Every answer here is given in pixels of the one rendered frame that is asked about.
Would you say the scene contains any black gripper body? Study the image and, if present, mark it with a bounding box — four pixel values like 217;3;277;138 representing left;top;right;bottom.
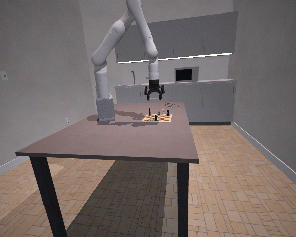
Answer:
149;79;160;92

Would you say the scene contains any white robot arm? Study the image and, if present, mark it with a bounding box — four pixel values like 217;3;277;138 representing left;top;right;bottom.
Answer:
91;0;159;98

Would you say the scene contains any brown and cream chessboard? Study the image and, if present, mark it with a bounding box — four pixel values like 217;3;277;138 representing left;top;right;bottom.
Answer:
141;114;172;122

